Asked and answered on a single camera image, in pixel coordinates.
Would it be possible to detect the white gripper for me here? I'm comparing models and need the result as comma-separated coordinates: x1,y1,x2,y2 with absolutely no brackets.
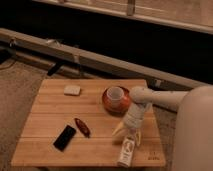
112,103,148,146

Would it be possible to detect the white plastic bottle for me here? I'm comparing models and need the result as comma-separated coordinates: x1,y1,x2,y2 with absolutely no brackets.
117,134,135,167

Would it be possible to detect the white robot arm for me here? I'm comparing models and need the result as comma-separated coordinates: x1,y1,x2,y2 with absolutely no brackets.
112,85,213,171

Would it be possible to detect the orange bowl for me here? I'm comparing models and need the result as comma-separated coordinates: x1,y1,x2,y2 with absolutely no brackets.
102,86,131,114

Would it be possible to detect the white plastic cup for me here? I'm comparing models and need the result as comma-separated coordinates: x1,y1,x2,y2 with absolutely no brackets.
106,86,124,107

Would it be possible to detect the dark red oblong object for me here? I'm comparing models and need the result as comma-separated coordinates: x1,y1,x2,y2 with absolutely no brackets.
75,118,90,138

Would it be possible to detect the black rectangular phone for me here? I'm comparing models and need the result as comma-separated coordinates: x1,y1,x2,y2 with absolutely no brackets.
53,125,76,151

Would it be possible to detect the wooden table board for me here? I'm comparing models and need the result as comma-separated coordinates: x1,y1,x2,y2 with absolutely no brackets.
10,78,167,168

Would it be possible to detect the long grey rail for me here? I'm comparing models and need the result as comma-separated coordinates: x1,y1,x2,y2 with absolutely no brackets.
0,28,208,89

